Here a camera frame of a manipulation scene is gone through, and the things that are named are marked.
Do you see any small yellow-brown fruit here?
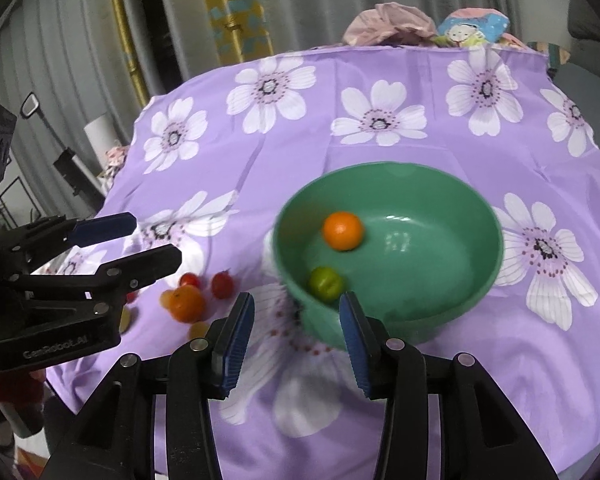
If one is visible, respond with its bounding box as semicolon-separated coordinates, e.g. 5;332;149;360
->
188;321;209;339
159;289;174;310

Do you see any person's left hand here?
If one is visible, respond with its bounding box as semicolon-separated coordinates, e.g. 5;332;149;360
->
0;370;46;408

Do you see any red cherry tomato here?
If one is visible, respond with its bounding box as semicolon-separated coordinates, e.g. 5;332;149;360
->
210;271;235;300
178;272;201;288

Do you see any phone on selfie stick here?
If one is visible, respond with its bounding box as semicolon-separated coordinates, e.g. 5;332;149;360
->
19;91;106;204

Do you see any orange tangerine on cloth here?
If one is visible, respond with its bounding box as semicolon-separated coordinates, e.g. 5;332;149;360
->
166;285;207;324

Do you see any white paper roll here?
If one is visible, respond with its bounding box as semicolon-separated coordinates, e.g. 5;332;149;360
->
83;114;121;167

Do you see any green fruit in bowl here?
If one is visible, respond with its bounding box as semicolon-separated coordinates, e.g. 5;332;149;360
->
308;266;346;304

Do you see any purple floral tablecloth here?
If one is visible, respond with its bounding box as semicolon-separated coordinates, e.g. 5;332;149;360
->
60;46;600;479

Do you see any orange tangerine in bowl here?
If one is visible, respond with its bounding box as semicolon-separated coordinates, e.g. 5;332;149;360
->
322;211;365;252

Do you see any pink crumpled cloth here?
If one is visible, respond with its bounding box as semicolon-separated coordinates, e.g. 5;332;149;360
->
342;2;437;47

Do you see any cartoon print pillow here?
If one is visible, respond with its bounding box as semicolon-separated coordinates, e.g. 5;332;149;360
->
431;8;509;48

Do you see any grey sofa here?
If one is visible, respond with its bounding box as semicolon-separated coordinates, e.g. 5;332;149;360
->
554;0;600;147

